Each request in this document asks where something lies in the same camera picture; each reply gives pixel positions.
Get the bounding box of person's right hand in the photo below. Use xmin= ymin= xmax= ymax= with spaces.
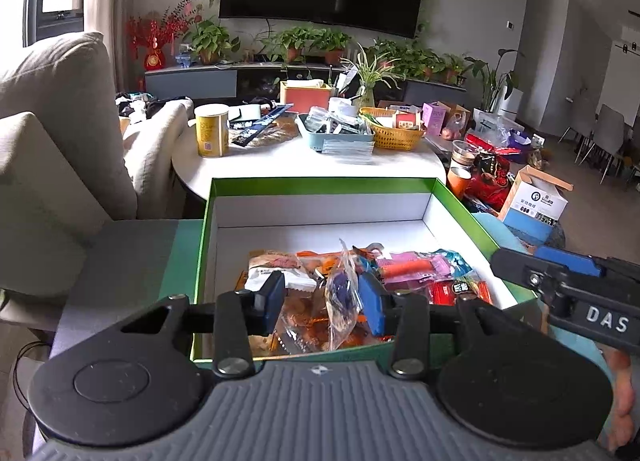
xmin=602 ymin=348 xmax=640 ymax=453

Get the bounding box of red black snack bag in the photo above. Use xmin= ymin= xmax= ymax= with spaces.
xmin=465 ymin=148 xmax=516 ymax=212

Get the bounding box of beige snack packet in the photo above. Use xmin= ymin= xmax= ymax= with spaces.
xmin=248 ymin=249 xmax=307 ymax=269

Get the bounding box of light blue snack packet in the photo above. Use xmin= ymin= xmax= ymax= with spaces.
xmin=440 ymin=247 xmax=474 ymax=278

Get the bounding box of red snack packet black label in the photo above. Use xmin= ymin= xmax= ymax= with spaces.
xmin=426 ymin=277 xmax=494 ymax=308

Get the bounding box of grey television cabinet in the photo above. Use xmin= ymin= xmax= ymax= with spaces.
xmin=144 ymin=61 xmax=468 ymax=107

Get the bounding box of tall plant in white pot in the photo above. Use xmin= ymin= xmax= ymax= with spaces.
xmin=465 ymin=48 xmax=527 ymax=118

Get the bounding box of spider plant in vase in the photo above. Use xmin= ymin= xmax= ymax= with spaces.
xmin=340 ymin=44 xmax=401 ymax=110

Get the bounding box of beige curtain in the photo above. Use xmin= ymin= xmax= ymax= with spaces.
xmin=82 ymin=0 xmax=126 ymax=87

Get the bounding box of grey dining chair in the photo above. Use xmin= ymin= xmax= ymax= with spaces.
xmin=559 ymin=105 xmax=597 ymax=163
xmin=592 ymin=104 xmax=627 ymax=178

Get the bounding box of yellow woven basket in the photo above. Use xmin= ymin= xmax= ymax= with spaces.
xmin=359 ymin=107 xmax=427 ymax=152

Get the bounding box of row of potted plants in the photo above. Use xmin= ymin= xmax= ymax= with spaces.
xmin=370 ymin=38 xmax=468 ymax=85

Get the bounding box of pink box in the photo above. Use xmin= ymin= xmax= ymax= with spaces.
xmin=422 ymin=101 xmax=452 ymax=130

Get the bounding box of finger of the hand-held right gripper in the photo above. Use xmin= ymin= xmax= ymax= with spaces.
xmin=490 ymin=247 xmax=577 ymax=303
xmin=534 ymin=244 xmax=640 ymax=278

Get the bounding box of white round table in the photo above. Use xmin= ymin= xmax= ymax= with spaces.
xmin=172 ymin=108 xmax=448 ymax=202

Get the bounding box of patterned rug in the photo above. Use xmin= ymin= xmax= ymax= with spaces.
xmin=32 ymin=214 xmax=608 ymax=447

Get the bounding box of black cable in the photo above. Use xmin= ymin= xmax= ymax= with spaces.
xmin=12 ymin=340 xmax=52 ymax=413

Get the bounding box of clear plastic container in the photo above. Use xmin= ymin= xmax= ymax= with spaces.
xmin=322 ymin=138 xmax=376 ymax=165

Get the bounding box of yellow can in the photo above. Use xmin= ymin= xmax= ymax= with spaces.
xmin=194 ymin=104 xmax=230 ymax=158

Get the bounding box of orange storage box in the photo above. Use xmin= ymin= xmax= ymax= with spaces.
xmin=279 ymin=80 xmax=335 ymax=114

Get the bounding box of potted green plant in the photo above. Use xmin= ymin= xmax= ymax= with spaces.
xmin=187 ymin=18 xmax=241 ymax=65
xmin=264 ymin=26 xmax=321 ymax=63
xmin=312 ymin=28 xmax=353 ymax=66

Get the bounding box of beige sofa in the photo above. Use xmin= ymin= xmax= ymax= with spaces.
xmin=0 ymin=31 xmax=196 ymax=337

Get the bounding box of pile of clothes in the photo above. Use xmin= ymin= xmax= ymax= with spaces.
xmin=115 ymin=91 xmax=174 ymax=120

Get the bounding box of pink snack packet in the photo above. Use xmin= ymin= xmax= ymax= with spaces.
xmin=375 ymin=250 xmax=451 ymax=288

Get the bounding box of orange lidded jar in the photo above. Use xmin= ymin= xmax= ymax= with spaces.
xmin=446 ymin=166 xmax=473 ymax=198

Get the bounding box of blue plastic tray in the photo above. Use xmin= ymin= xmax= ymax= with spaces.
xmin=295 ymin=114 xmax=376 ymax=154

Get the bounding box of red flower decoration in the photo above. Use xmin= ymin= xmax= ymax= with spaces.
xmin=125 ymin=1 xmax=201 ymax=72

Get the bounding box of white blue cardboard box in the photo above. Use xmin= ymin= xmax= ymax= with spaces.
xmin=497 ymin=165 xmax=574 ymax=242

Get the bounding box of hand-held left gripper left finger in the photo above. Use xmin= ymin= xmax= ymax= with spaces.
xmin=120 ymin=270 xmax=287 ymax=378

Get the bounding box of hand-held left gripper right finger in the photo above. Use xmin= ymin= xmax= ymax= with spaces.
xmin=357 ymin=271 xmax=526 ymax=378

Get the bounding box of clear packet dark snack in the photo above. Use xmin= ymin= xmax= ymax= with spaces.
xmin=324 ymin=238 xmax=382 ymax=351

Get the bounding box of orange white snack packet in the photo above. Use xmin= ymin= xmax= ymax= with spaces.
xmin=234 ymin=263 xmax=322 ymax=294

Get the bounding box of dark blue long box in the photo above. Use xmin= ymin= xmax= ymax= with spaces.
xmin=231 ymin=104 xmax=296 ymax=148

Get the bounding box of green cardboard box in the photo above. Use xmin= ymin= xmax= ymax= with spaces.
xmin=190 ymin=176 xmax=538 ymax=367

